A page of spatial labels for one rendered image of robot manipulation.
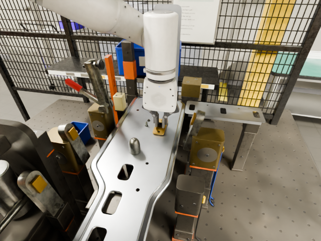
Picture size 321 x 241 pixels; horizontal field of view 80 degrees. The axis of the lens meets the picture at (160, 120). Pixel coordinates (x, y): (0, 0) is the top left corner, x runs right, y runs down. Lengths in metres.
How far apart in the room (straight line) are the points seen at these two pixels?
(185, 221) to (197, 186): 0.16
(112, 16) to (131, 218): 0.42
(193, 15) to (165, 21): 0.59
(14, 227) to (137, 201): 0.27
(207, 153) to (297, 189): 0.53
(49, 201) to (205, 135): 0.41
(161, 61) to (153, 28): 0.08
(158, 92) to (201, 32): 0.58
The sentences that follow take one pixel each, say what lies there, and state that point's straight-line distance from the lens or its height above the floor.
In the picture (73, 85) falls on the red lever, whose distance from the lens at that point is 0.69.
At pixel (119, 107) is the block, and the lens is 0.74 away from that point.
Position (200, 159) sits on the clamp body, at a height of 0.96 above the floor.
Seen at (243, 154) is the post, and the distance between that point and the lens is 0.90.
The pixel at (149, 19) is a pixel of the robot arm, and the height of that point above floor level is 1.34.
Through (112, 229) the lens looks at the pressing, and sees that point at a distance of 0.45.
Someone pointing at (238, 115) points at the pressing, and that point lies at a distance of 0.77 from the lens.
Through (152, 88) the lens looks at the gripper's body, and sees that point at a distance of 0.55.
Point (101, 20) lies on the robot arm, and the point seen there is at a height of 1.34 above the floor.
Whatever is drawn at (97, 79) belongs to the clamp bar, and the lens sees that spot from 0.63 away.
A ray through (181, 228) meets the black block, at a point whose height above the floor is 0.78.
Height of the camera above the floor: 1.40
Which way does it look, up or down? 36 degrees down
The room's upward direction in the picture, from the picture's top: straight up
